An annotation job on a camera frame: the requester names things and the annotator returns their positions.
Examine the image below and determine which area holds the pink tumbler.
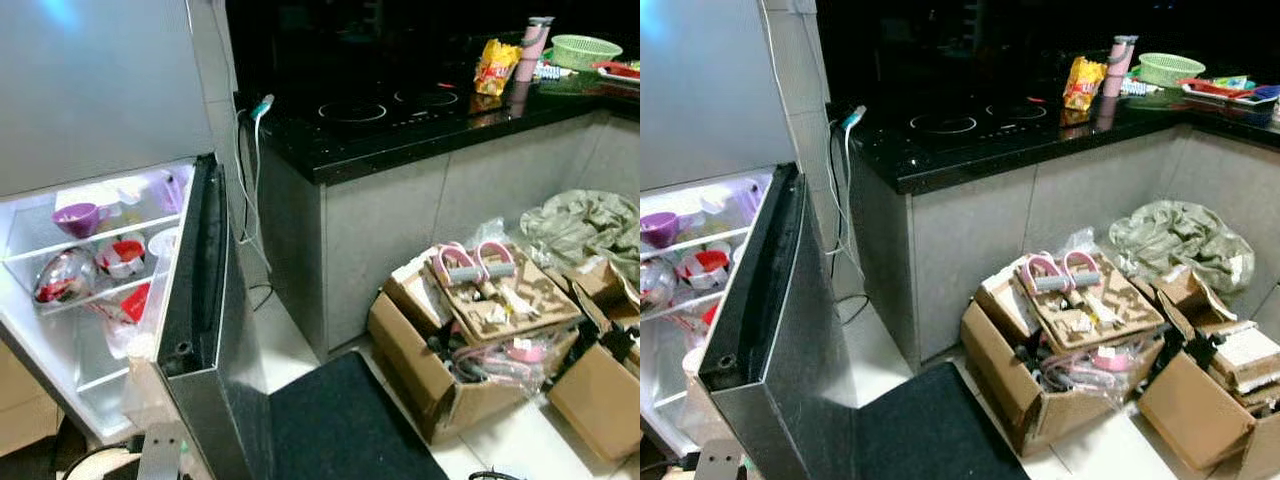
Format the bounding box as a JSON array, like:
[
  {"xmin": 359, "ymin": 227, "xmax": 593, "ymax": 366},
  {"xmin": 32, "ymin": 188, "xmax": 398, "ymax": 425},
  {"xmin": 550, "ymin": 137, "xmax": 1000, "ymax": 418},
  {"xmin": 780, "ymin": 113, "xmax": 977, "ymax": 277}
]
[
  {"xmin": 515, "ymin": 15, "xmax": 555, "ymax": 85},
  {"xmin": 1102, "ymin": 35, "xmax": 1140, "ymax": 100}
]

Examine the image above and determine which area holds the black floor mat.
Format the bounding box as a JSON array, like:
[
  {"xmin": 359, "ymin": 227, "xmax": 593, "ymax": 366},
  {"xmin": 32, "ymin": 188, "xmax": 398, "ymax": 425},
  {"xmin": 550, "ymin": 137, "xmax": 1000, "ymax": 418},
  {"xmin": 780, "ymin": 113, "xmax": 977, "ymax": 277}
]
[
  {"xmin": 268, "ymin": 350, "xmax": 451, "ymax": 480},
  {"xmin": 850, "ymin": 362, "xmax": 1031, "ymax": 480}
]

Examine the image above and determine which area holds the black kitchen countertop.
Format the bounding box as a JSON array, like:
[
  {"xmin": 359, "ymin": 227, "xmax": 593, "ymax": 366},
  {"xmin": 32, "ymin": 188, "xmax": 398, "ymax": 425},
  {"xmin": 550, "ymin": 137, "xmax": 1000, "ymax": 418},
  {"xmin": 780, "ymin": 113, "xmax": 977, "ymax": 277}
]
[
  {"xmin": 233, "ymin": 60, "xmax": 641, "ymax": 187},
  {"xmin": 825, "ymin": 70, "xmax": 1280, "ymax": 197}
]

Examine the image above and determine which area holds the open plain cardboard box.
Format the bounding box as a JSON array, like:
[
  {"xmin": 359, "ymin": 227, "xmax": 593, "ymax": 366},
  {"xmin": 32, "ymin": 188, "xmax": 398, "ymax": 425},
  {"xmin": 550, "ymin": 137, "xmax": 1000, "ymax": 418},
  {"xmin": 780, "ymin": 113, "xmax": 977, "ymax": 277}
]
[
  {"xmin": 545, "ymin": 258, "xmax": 641, "ymax": 464},
  {"xmin": 1138, "ymin": 268, "xmax": 1280, "ymax": 477}
]

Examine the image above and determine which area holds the shiny foil bag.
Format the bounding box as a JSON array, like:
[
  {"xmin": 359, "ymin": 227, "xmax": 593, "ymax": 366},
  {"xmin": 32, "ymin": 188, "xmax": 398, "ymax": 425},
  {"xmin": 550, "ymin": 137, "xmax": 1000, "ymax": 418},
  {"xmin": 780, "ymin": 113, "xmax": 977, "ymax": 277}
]
[
  {"xmin": 32, "ymin": 248, "xmax": 98, "ymax": 306},
  {"xmin": 640, "ymin": 258, "xmax": 677, "ymax": 312}
]

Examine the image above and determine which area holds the brown cardboard insert tray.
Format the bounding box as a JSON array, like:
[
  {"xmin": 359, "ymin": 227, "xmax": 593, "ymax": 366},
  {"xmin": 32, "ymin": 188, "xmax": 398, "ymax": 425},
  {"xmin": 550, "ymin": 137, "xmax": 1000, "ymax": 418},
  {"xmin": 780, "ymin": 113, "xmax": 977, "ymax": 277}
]
[
  {"xmin": 425, "ymin": 243, "xmax": 585, "ymax": 347},
  {"xmin": 1015, "ymin": 252, "xmax": 1167, "ymax": 354}
]

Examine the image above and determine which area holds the silver fridge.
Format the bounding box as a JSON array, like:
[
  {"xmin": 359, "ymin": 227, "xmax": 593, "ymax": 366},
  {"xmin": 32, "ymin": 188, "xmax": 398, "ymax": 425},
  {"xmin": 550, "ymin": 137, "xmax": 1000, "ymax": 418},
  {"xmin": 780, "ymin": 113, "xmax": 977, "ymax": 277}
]
[
  {"xmin": 0, "ymin": 0, "xmax": 277, "ymax": 480},
  {"xmin": 640, "ymin": 0, "xmax": 867, "ymax": 480}
]

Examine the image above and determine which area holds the green plastic basket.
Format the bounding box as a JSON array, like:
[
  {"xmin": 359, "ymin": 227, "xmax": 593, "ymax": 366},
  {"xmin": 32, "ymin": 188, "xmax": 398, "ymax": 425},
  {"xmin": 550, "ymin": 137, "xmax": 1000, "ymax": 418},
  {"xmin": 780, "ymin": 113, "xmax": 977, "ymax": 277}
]
[
  {"xmin": 550, "ymin": 35, "xmax": 623, "ymax": 73},
  {"xmin": 1138, "ymin": 52, "xmax": 1208, "ymax": 89}
]

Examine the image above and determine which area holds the grey green crumpled cloth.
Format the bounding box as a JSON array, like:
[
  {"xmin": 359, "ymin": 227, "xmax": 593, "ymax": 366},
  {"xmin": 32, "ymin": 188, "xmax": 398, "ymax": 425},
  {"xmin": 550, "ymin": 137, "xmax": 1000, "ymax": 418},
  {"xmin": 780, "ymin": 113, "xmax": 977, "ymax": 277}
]
[
  {"xmin": 520, "ymin": 188, "xmax": 641, "ymax": 287},
  {"xmin": 1108, "ymin": 200, "xmax": 1257, "ymax": 297}
]

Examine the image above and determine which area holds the red white bowl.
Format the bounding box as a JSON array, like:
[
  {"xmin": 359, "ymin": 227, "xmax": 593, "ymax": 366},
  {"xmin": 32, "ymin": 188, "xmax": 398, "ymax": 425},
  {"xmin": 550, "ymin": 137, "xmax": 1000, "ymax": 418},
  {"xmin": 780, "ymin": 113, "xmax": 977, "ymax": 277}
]
[
  {"xmin": 680, "ymin": 248, "xmax": 732, "ymax": 287},
  {"xmin": 95, "ymin": 238, "xmax": 148, "ymax": 280}
]

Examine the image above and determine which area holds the large printed cardboard box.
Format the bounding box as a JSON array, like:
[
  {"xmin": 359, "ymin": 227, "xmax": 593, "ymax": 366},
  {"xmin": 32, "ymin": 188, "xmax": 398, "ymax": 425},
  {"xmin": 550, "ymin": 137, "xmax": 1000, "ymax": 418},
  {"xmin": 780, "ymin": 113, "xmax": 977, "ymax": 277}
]
[
  {"xmin": 367, "ymin": 245, "xmax": 586, "ymax": 447},
  {"xmin": 960, "ymin": 255, "xmax": 1167, "ymax": 457}
]

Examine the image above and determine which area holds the yellow snack bag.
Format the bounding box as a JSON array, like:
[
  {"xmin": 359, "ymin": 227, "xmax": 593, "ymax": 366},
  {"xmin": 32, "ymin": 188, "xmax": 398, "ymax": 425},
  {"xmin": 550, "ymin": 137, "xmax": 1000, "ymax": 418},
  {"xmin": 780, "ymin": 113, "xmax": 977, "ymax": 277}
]
[
  {"xmin": 473, "ymin": 38, "xmax": 523, "ymax": 98},
  {"xmin": 1062, "ymin": 56, "xmax": 1108, "ymax": 112}
]

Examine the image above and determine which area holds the purple translucent jug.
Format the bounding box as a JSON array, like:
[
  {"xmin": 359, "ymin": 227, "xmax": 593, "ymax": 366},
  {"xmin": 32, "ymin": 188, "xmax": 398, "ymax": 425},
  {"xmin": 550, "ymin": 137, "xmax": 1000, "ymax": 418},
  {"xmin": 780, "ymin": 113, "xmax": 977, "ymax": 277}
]
[
  {"xmin": 145, "ymin": 170, "xmax": 187, "ymax": 216},
  {"xmin": 735, "ymin": 180, "xmax": 772, "ymax": 224}
]

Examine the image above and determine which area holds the clear bag with pink items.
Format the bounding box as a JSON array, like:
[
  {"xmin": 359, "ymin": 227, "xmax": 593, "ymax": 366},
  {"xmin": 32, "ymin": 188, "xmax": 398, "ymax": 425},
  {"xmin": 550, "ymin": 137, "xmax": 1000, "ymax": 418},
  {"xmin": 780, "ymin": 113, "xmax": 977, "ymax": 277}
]
[
  {"xmin": 1030, "ymin": 340, "xmax": 1153, "ymax": 403},
  {"xmin": 440, "ymin": 335, "xmax": 563, "ymax": 397}
]

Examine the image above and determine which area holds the white cable teal plug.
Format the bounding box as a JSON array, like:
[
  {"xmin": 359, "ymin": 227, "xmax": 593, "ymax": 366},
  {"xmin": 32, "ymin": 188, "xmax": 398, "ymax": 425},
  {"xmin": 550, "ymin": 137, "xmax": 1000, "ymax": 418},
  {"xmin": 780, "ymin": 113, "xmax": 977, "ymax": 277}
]
[
  {"xmin": 825, "ymin": 103, "xmax": 869, "ymax": 257},
  {"xmin": 235, "ymin": 93, "xmax": 277, "ymax": 247}
]

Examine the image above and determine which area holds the purple cup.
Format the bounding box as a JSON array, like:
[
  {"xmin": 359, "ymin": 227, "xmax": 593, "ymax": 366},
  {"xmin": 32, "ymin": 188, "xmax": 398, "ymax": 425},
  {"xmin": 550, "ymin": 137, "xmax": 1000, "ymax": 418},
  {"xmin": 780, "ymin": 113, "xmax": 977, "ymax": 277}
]
[
  {"xmin": 640, "ymin": 212, "xmax": 682, "ymax": 249},
  {"xmin": 52, "ymin": 203, "xmax": 113, "ymax": 240}
]

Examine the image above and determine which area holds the silver freezer door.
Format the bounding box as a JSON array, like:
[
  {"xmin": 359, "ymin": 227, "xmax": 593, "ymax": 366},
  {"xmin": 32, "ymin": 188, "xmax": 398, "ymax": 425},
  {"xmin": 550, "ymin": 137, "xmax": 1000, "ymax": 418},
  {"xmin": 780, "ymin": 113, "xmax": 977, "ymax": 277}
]
[
  {"xmin": 0, "ymin": 0, "xmax": 217, "ymax": 199},
  {"xmin": 640, "ymin": 0, "xmax": 803, "ymax": 193}
]

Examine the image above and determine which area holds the silver fridge compartment door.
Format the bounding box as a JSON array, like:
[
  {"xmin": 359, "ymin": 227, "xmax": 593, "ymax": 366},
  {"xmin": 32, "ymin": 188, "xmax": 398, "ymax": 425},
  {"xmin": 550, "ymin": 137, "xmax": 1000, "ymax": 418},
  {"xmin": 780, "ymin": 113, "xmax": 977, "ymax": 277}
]
[
  {"xmin": 697, "ymin": 163, "xmax": 867, "ymax": 480},
  {"xmin": 155, "ymin": 153, "xmax": 277, "ymax": 480}
]

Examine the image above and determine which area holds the black induction hob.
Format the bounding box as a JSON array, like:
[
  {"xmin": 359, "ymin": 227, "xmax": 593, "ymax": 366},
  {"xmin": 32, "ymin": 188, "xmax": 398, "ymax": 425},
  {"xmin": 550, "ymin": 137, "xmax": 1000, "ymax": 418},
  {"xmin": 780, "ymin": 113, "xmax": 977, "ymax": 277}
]
[
  {"xmin": 315, "ymin": 85, "xmax": 473, "ymax": 127},
  {"xmin": 905, "ymin": 95, "xmax": 1063, "ymax": 137}
]

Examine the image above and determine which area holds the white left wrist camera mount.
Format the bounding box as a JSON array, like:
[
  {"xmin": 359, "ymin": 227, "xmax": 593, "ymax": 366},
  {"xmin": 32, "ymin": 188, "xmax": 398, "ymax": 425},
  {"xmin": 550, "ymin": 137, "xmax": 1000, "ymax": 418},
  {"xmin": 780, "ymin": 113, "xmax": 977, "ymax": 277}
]
[
  {"xmin": 695, "ymin": 438, "xmax": 749, "ymax": 480},
  {"xmin": 137, "ymin": 422, "xmax": 187, "ymax": 480}
]

